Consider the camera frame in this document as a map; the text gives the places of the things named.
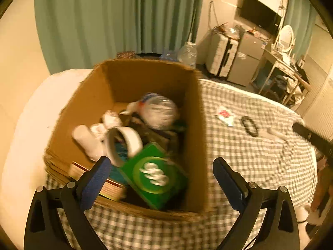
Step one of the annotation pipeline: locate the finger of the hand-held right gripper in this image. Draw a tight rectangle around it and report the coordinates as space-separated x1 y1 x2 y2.
292 122 333 166

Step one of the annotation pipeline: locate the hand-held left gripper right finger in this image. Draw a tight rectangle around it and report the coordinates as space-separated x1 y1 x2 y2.
213 157 300 250

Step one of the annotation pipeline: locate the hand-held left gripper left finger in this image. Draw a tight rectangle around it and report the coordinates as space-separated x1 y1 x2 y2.
24 156 112 250

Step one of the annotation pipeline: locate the green box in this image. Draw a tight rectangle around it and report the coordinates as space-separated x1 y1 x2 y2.
117 142 189 210

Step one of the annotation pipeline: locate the tape roll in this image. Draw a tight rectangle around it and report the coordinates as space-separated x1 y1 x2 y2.
105 126 143 168

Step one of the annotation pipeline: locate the black bracelet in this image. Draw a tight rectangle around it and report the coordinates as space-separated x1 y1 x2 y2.
240 116 260 137

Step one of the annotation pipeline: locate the cardboard box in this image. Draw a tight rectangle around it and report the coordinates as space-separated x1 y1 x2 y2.
43 59 212 221

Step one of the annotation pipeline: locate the small red white packet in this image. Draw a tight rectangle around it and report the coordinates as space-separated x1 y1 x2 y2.
215 105 235 127

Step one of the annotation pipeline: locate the clear plastic bag bundle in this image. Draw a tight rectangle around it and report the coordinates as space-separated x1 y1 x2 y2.
127 92 181 130

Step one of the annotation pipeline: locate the person's right forearm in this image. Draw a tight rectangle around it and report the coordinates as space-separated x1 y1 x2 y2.
311 159 333 214

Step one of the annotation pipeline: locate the paperback book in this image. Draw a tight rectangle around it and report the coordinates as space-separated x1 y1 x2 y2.
68 161 126 201

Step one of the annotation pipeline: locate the white louvred door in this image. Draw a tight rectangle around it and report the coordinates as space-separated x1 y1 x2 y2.
299 74 333 131

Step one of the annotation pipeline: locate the wooden chair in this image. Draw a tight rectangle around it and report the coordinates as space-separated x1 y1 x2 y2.
282 74 313 106

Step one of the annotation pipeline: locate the cream cloth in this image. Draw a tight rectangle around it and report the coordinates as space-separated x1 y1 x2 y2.
286 79 305 95

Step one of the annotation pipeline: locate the dark cloth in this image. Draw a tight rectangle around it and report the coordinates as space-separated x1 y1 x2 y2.
129 114 188 157

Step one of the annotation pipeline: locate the white cloth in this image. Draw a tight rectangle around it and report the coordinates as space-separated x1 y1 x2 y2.
299 204 323 226

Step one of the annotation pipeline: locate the white dressing table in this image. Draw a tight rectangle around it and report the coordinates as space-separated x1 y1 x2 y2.
250 47 303 97

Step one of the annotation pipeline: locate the grey mini fridge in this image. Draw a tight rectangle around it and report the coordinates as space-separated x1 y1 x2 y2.
226 30 266 88

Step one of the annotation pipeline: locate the white oval mirror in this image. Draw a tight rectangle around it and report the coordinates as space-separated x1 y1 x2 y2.
276 25 296 54

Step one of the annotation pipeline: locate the patterned bag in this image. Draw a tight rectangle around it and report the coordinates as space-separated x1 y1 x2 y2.
116 51 137 59

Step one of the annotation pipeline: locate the white suitcase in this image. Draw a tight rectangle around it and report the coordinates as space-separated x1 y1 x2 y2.
207 30 239 79

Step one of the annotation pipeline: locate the narrow green curtain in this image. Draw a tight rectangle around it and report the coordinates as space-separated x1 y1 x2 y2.
282 0 317 50

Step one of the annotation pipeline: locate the large clear water bottle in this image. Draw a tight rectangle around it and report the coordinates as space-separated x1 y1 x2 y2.
178 42 198 68

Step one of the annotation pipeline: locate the black television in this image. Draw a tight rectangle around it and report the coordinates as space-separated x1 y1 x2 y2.
239 0 283 36

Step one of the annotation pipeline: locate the blue water bottle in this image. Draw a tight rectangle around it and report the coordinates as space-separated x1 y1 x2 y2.
160 48 180 62

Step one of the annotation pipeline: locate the wide green curtain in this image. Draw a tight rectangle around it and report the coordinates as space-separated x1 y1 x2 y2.
34 0 206 75

